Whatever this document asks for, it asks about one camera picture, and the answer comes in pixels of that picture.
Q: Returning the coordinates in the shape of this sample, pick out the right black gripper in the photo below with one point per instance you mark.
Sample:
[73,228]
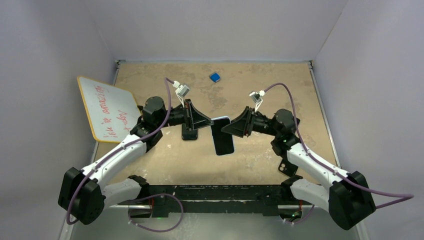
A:
[244,124]

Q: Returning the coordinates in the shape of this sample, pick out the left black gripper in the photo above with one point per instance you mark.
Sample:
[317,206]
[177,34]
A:
[193,119]

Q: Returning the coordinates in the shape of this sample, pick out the black phone with camera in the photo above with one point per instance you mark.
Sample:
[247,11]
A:
[189,135]

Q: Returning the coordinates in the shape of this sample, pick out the light blue phone case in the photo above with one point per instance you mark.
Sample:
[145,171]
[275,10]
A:
[224,136]

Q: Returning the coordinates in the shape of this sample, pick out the black phone case edge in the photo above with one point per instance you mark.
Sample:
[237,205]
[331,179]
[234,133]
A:
[287,168]

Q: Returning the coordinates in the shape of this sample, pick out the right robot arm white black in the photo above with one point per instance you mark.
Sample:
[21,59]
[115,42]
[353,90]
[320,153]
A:
[311,178]

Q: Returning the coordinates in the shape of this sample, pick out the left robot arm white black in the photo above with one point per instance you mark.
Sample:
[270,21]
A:
[86,192]

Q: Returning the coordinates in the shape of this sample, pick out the blue eraser block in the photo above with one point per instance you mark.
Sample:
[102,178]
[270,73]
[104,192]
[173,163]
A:
[215,77]

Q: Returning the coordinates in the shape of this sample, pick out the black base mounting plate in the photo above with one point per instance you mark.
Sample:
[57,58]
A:
[267,200]

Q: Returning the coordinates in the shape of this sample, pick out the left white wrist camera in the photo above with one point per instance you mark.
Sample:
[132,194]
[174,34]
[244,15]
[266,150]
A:
[181,90]

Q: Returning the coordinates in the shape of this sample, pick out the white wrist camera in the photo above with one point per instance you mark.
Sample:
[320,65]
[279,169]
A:
[181,90]
[257,97]

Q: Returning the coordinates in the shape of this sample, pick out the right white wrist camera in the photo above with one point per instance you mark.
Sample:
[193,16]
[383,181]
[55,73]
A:
[257,97]

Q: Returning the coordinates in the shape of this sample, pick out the white whiteboard yellow frame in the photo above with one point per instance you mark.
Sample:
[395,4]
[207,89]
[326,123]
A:
[111,111]

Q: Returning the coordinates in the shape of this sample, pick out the aluminium frame rail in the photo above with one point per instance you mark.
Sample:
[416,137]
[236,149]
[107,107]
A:
[145,213]

